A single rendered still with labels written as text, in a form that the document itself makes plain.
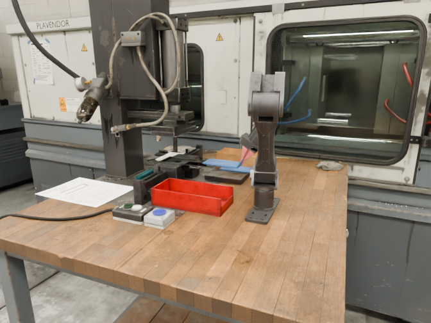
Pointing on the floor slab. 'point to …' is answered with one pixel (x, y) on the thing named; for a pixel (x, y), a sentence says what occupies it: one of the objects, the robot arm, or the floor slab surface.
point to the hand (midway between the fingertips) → (242, 161)
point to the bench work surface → (198, 255)
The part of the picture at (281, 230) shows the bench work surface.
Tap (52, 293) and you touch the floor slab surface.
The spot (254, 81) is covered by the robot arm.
